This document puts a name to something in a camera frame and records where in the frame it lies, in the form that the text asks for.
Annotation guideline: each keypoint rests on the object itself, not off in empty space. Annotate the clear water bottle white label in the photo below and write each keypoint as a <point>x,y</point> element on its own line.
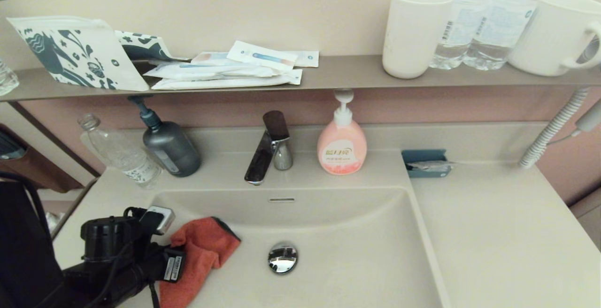
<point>462,26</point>
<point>507,26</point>

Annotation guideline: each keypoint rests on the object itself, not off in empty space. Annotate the long white plastic packet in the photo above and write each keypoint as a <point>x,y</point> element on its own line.
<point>234,82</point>

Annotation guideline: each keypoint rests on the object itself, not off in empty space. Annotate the silver sachet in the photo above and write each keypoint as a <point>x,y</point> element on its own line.
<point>432,166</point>

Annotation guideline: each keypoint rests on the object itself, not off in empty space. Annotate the grey hair dryer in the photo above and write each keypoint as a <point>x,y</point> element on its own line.
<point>590,119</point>

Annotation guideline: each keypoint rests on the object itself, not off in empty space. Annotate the dark grey pump bottle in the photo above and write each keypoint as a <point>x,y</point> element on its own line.
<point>170,150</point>

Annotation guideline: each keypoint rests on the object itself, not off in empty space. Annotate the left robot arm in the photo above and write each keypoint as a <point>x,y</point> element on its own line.
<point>23,251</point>

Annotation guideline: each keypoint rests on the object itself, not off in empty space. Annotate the chrome sink faucet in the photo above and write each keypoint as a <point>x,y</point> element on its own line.
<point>263,157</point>

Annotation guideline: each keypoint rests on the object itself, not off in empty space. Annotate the grey wall shelf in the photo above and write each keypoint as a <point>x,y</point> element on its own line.
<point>347,71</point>

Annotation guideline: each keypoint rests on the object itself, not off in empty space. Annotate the small white blue patterned pouch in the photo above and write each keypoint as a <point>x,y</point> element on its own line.
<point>143,44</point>

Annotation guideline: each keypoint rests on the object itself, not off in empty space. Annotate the large white blue patterned pouch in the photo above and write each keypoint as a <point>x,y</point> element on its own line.
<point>82,50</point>

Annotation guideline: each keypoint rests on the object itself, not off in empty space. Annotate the white sachet blue orange stripe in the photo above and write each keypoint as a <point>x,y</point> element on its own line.
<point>262,56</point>

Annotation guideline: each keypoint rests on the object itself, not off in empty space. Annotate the white sachet blue logo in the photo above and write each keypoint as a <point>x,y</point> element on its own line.
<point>306,58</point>

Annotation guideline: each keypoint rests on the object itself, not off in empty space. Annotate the white sachet pink print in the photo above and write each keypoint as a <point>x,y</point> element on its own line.
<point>210,57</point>

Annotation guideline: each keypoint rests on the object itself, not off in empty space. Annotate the blue soap holder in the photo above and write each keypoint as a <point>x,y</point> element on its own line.
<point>422,155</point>

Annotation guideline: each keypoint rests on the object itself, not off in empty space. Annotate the beige sink basin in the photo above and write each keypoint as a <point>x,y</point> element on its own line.
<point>352,251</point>

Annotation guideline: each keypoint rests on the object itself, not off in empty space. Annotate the white tumbler cup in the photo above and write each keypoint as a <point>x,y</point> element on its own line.
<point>413,35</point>

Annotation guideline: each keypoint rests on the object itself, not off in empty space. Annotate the chrome drain stopper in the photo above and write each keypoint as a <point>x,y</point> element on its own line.
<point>283,257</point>

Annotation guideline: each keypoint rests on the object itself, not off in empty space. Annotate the pink soap pump bottle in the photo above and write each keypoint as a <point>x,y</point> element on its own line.
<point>342,148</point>

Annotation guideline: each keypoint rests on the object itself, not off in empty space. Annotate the empty clear plastic bottle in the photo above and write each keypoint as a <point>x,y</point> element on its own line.
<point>119,153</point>

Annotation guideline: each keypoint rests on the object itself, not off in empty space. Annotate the orange towel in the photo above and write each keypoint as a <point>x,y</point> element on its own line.
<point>202,251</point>

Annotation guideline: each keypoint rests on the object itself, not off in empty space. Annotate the wrapped toothbrush packet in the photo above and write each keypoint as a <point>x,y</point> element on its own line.
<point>205,70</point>

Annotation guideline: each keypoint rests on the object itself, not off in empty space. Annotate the clear drinking glass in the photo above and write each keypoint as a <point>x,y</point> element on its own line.
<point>7,80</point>

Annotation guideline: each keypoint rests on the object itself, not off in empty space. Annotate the black bin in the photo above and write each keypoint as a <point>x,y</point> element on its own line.
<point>8,147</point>

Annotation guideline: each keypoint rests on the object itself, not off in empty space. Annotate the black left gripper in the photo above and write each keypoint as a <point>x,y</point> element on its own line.
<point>112,251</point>

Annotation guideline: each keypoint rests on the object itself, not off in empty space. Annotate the plastic wrapped water bottle pack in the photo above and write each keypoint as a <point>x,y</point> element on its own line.
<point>54,221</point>

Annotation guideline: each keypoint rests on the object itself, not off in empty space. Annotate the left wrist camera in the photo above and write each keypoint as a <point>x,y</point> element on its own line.
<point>159,218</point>

